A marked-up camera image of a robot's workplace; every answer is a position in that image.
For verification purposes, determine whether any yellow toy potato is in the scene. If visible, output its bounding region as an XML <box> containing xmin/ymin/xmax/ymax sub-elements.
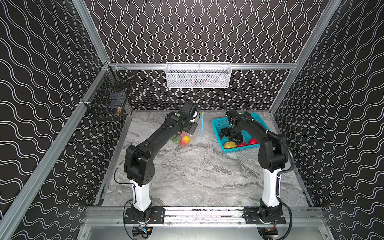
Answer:
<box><xmin>223</xmin><ymin>141</ymin><xmax>237</xmax><ymax>150</ymax></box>

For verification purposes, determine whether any teal plastic basket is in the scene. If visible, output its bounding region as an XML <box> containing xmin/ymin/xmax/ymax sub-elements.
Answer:
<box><xmin>212</xmin><ymin>117</ymin><xmax>260</xmax><ymax>154</ymax></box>

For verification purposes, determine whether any orange red toy pepper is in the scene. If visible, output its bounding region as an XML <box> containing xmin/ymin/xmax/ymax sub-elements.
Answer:
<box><xmin>181</xmin><ymin>136</ymin><xmax>190</xmax><ymax>146</ymax></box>

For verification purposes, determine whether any clear zip top bag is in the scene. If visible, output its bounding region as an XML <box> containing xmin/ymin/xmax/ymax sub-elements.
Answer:
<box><xmin>177</xmin><ymin>113</ymin><xmax>204</xmax><ymax>148</ymax></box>

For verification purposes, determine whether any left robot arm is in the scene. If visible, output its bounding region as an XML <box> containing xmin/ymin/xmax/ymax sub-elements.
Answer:
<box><xmin>124</xmin><ymin>102</ymin><xmax>199</xmax><ymax>213</ymax></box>

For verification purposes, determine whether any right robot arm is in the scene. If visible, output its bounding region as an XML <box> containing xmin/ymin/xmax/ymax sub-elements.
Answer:
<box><xmin>220</xmin><ymin>110</ymin><xmax>294</xmax><ymax>210</ymax></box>

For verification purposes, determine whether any white mesh wall basket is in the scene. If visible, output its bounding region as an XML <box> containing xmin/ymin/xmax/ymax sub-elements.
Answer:
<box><xmin>165</xmin><ymin>62</ymin><xmax>232</xmax><ymax>89</ymax></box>

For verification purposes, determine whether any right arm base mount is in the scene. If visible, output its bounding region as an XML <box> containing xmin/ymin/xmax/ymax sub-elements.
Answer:
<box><xmin>242</xmin><ymin>204</ymin><xmax>287</xmax><ymax>240</ymax></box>

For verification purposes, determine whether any black wire wall basket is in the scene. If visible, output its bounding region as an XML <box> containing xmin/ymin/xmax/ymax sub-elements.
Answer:
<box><xmin>85</xmin><ymin>63</ymin><xmax>136</xmax><ymax>122</ymax></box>

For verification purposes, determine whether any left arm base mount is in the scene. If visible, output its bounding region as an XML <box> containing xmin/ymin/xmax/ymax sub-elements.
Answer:
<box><xmin>123</xmin><ymin>206</ymin><xmax>166</xmax><ymax>240</ymax></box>

